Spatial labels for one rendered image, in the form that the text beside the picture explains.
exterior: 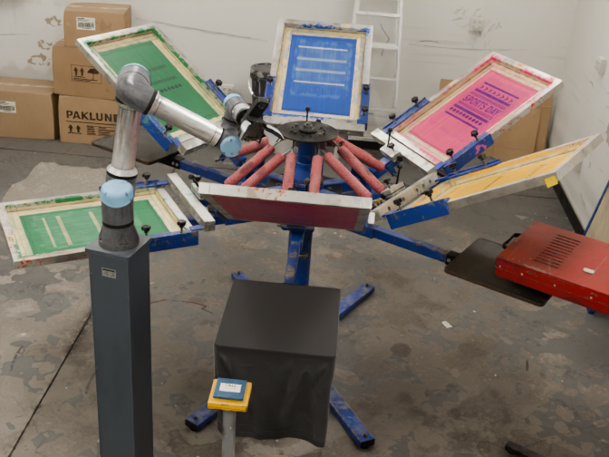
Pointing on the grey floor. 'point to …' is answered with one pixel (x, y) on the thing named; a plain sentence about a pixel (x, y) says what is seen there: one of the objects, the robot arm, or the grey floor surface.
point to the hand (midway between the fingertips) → (265, 134)
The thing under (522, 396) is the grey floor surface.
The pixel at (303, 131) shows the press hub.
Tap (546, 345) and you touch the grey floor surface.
